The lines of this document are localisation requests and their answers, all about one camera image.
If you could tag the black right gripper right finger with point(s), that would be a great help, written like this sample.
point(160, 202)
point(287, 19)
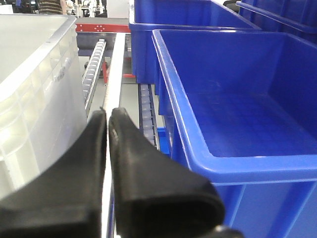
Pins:
point(156, 197)

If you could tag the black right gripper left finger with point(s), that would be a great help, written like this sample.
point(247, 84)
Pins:
point(65, 201)

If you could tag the white plastic tote bin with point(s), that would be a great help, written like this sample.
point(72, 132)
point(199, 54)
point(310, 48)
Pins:
point(42, 109)

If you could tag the blue plastic bin near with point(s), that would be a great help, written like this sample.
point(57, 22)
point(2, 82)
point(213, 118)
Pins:
point(240, 108)

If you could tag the blue plastic bin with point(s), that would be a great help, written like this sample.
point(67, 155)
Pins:
point(240, 108)
point(175, 17)
point(297, 17)

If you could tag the blue plastic bin behind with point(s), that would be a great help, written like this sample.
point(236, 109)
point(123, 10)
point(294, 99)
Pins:
point(175, 17)

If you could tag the blue plastic bin far right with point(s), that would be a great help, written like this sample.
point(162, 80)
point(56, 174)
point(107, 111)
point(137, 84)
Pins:
point(297, 17)

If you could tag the white roller conveyor track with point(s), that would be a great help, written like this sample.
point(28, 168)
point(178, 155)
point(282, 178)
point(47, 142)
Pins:
point(92, 73)

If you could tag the white shelf divider rail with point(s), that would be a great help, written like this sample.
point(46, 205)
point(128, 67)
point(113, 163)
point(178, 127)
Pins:
point(111, 101)

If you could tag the red steel shelf frame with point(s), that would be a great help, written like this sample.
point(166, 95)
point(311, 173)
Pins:
point(88, 34)

